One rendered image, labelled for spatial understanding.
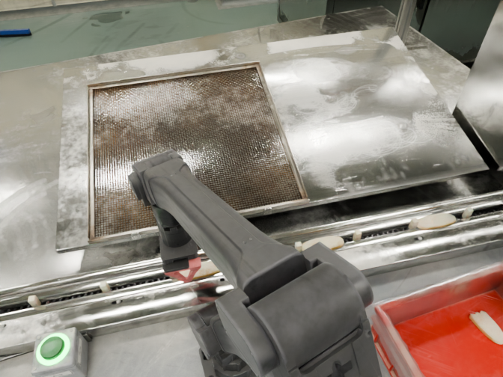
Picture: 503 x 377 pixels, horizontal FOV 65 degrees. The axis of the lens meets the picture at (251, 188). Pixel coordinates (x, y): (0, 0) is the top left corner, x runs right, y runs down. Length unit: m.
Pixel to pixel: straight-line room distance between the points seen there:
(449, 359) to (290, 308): 0.61
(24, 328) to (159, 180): 0.47
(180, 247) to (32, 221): 0.51
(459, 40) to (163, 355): 2.72
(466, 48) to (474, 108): 1.98
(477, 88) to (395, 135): 0.23
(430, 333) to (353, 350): 0.57
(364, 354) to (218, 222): 0.18
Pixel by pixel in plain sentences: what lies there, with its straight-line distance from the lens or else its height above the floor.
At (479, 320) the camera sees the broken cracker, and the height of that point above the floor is 0.83.
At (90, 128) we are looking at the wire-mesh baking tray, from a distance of 1.13.
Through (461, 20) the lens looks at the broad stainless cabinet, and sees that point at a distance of 3.01.
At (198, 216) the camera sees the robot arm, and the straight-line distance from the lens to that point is 0.44.
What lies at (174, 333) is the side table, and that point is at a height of 0.82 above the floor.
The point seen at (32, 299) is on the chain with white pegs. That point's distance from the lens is 0.93.
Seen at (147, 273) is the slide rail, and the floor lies 0.85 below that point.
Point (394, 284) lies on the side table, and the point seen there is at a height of 0.82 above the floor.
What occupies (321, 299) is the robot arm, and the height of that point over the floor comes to 1.32.
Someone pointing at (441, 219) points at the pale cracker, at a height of 0.86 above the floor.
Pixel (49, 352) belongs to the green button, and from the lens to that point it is 0.82.
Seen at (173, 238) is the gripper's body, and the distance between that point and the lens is 0.71.
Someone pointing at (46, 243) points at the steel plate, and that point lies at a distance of 1.07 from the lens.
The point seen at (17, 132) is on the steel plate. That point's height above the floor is 0.82.
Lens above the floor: 1.59
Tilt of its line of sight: 47 degrees down
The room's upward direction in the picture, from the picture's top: 2 degrees counter-clockwise
